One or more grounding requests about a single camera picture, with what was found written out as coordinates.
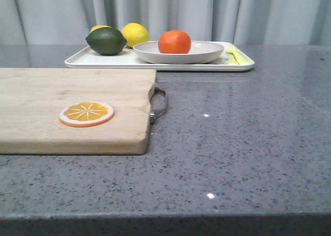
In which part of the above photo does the beige round plate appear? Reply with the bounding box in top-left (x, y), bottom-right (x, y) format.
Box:
top-left (133, 41), bottom-right (224, 64)

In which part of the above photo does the orange fruit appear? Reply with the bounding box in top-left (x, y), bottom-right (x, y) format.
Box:
top-left (158, 30), bottom-right (191, 54)

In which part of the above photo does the white bear-print tray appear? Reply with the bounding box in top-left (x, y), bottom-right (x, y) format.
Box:
top-left (65, 41), bottom-right (254, 71)

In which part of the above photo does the orange slice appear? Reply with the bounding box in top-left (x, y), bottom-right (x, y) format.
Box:
top-left (58, 101), bottom-right (115, 127)

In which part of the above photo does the front yellow lemon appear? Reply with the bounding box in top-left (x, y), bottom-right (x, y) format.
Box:
top-left (122, 23), bottom-right (149, 48)

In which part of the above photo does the yellow lemon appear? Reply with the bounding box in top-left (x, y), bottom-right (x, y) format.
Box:
top-left (90, 25), bottom-right (110, 32)
top-left (122, 23), bottom-right (149, 48)

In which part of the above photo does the yellow utensil left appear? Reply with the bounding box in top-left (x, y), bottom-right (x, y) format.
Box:
top-left (227, 49), bottom-right (238, 65)

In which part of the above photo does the yellow utensil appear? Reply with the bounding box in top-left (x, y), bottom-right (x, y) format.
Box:
top-left (227, 49), bottom-right (238, 65)
top-left (228, 45), bottom-right (250, 65)

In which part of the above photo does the yellow utensil right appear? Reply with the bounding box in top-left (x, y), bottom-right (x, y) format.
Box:
top-left (228, 45), bottom-right (250, 65)

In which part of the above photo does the green lime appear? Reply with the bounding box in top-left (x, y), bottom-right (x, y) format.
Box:
top-left (85, 27), bottom-right (127, 55)

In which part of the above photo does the rear yellow lemon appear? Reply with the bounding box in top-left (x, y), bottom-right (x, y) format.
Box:
top-left (90, 25), bottom-right (110, 32)

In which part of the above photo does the wooden cutting board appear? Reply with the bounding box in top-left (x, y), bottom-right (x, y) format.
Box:
top-left (1, 68), bottom-right (156, 155)

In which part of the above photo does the grey curtain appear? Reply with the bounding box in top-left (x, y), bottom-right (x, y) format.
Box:
top-left (1, 0), bottom-right (330, 46)

